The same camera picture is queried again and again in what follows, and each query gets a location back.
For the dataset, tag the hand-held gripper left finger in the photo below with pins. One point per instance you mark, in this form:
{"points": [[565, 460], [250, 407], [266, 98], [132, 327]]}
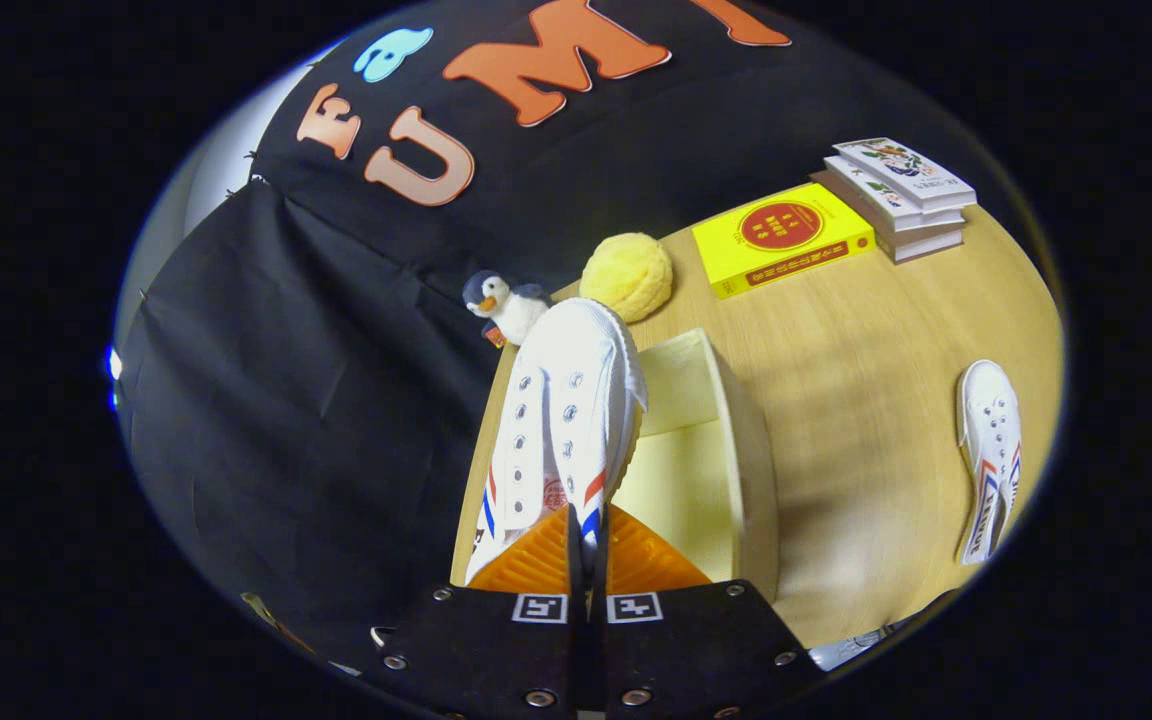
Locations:
{"points": [[496, 650]]}

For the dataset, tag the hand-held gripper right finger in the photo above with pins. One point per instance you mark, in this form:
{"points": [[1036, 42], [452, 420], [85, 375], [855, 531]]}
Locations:
{"points": [[696, 650]]}

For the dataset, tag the cream fabric storage box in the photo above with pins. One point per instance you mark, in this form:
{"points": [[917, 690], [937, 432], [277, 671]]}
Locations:
{"points": [[696, 480]]}

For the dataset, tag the white canvas shoe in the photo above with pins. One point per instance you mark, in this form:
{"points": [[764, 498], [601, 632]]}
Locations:
{"points": [[566, 400], [991, 430]]}

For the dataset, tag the black backdrop cloth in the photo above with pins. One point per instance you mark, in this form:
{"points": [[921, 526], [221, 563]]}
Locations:
{"points": [[286, 400]]}

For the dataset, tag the penguin plush toy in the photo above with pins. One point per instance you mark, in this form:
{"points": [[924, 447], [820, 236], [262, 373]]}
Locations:
{"points": [[508, 308]]}

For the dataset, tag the yellow plush ball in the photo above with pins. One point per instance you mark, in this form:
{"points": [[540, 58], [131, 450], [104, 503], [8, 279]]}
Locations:
{"points": [[626, 275]]}

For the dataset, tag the yellow book with red circle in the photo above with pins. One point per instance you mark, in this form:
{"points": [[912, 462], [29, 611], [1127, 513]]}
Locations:
{"points": [[781, 235]]}

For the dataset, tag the white book with green print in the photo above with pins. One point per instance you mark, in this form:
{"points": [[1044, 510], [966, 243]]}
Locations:
{"points": [[871, 190]]}

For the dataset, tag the white illustrated cover book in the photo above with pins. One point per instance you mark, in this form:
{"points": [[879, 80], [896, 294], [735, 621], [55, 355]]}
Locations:
{"points": [[906, 170]]}

